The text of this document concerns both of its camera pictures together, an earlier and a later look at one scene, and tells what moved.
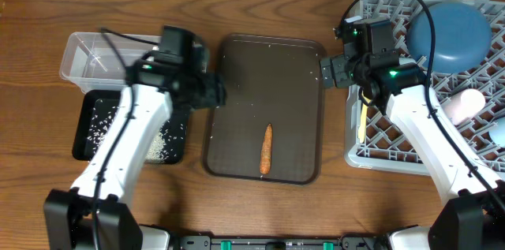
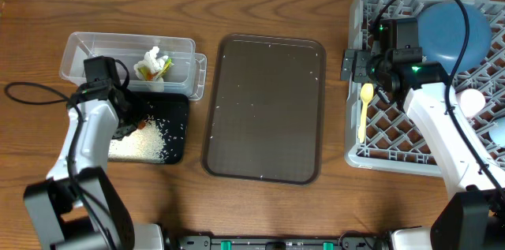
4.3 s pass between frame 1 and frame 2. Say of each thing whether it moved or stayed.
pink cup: stayed
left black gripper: moved
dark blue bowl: stayed
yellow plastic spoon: stayed
